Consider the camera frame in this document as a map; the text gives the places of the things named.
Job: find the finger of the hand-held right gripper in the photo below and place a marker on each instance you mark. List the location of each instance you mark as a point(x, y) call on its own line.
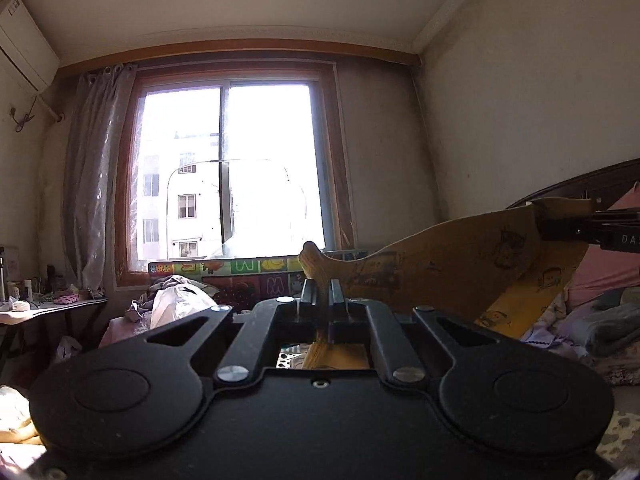
point(562, 229)

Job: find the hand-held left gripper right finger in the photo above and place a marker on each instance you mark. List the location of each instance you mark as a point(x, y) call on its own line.
point(336, 294)

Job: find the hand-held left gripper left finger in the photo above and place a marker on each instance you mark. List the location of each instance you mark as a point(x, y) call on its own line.
point(309, 294)

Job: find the yellow printed shirt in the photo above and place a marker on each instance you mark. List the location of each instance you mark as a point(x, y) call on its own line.
point(450, 260)

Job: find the pink pillow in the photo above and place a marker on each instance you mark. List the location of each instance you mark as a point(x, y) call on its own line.
point(607, 270)

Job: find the colourful alphabet foam mat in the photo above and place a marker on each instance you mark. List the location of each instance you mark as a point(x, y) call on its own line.
point(260, 275)

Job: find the dark wooden headboard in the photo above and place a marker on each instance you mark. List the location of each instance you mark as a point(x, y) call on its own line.
point(590, 182)

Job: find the grey folded blanket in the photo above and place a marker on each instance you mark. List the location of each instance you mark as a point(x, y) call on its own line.
point(612, 330)

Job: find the white plastic bag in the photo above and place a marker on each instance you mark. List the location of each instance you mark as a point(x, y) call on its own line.
point(175, 305)

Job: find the wooden framed window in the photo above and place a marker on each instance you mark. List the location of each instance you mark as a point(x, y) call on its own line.
point(225, 170)

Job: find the purple crumpled quilt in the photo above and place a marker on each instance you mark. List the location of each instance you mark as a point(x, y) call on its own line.
point(142, 305)

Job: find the cartoon printed bed blanket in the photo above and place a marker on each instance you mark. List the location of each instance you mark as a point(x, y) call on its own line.
point(620, 435)

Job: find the sheer grey curtain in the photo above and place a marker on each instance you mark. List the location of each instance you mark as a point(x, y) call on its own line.
point(95, 170)

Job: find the wooden curtain pelmet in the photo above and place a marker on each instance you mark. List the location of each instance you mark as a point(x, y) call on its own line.
point(240, 50)

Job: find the folding side table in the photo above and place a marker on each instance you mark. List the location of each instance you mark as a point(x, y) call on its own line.
point(45, 310)

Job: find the white air conditioner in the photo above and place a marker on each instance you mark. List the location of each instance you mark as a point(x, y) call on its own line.
point(22, 45)

